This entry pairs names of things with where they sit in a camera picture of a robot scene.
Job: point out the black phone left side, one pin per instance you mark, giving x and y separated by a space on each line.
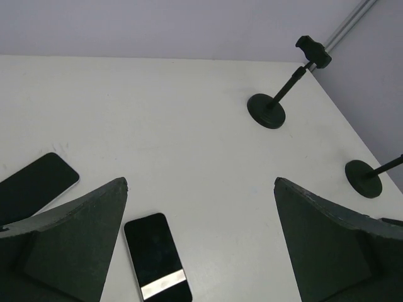
34 187

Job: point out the black phone silver edge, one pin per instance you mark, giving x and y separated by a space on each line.
156 263

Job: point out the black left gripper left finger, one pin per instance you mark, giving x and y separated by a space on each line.
63 254

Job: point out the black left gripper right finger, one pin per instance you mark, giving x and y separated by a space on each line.
338 254

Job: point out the aluminium frame post right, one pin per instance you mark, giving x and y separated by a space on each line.
348 24

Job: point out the black phone stand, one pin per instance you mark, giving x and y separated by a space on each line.
365 179
266 110

